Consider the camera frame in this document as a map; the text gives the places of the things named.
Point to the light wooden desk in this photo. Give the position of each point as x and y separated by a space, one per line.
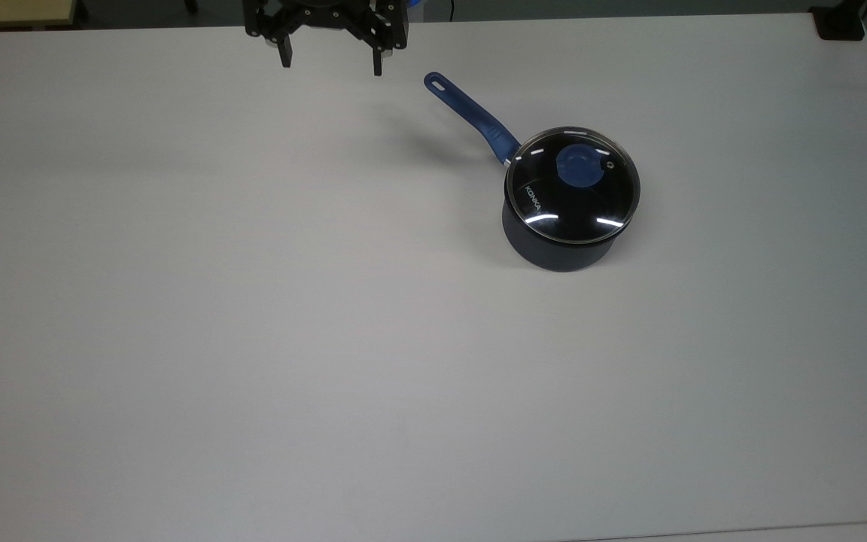
12 11

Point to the glass lid with blue knob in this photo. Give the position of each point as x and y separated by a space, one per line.
554 203

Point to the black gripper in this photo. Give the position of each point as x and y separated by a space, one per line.
324 9

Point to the black table clamp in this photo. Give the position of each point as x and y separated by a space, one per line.
840 21

